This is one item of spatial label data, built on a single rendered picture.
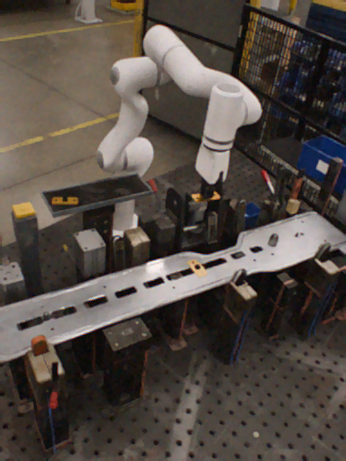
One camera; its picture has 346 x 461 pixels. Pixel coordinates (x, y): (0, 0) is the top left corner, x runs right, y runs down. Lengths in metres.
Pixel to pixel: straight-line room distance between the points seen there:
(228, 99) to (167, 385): 0.96
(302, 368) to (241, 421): 0.33
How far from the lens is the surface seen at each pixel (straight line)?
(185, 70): 1.31
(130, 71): 1.53
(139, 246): 1.52
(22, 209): 1.53
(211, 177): 1.27
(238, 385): 1.67
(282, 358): 1.78
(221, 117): 1.19
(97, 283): 1.48
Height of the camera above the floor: 2.05
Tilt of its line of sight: 38 degrees down
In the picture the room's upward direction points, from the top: 7 degrees clockwise
